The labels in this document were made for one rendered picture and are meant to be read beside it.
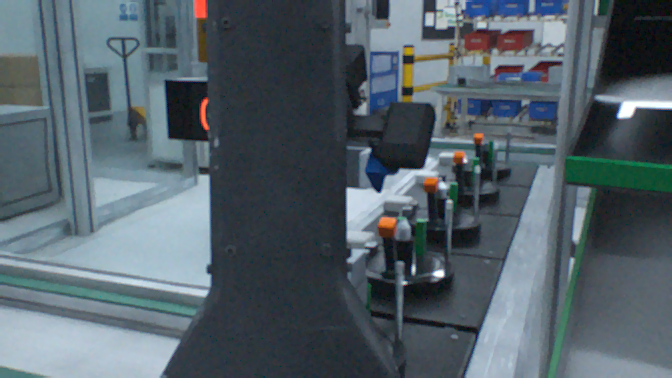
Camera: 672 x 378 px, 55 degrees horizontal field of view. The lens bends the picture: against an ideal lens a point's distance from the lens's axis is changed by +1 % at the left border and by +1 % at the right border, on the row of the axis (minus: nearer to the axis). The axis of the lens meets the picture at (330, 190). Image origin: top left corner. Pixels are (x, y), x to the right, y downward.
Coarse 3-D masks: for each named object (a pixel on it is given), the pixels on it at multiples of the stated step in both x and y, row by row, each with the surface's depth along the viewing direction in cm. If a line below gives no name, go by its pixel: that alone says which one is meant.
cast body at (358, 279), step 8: (352, 256) 62; (360, 256) 63; (352, 264) 60; (360, 264) 63; (352, 272) 60; (360, 272) 63; (352, 280) 61; (360, 280) 63; (360, 288) 63; (360, 296) 64
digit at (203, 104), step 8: (192, 88) 75; (200, 88) 74; (192, 96) 75; (200, 96) 74; (192, 104) 75; (200, 104) 75; (192, 112) 75; (200, 112) 75; (192, 120) 76; (200, 120) 75; (200, 128) 75; (208, 128) 75; (200, 136) 76; (208, 136) 75
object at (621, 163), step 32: (640, 0) 63; (608, 32) 53; (640, 32) 62; (608, 64) 55; (640, 64) 57; (608, 96) 54; (640, 96) 53; (608, 128) 51; (640, 128) 50; (576, 160) 45; (608, 160) 44; (640, 160) 47; (640, 192) 44
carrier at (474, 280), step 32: (416, 224) 90; (448, 224) 87; (416, 256) 90; (448, 256) 88; (384, 288) 82; (416, 288) 81; (448, 288) 84; (480, 288) 84; (416, 320) 76; (448, 320) 75; (480, 320) 75
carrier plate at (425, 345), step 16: (384, 320) 75; (416, 336) 71; (432, 336) 71; (448, 336) 71; (464, 336) 71; (416, 352) 67; (432, 352) 68; (448, 352) 68; (464, 352) 68; (416, 368) 64; (432, 368) 64; (448, 368) 64; (464, 368) 65
